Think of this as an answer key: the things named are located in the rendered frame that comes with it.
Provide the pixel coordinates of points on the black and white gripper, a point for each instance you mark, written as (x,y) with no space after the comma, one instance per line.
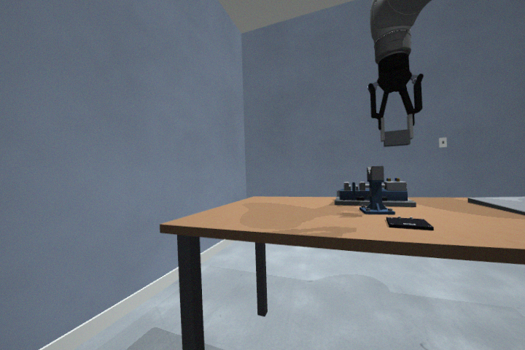
(393,75)

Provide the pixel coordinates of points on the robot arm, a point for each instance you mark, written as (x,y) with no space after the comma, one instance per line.
(390,25)

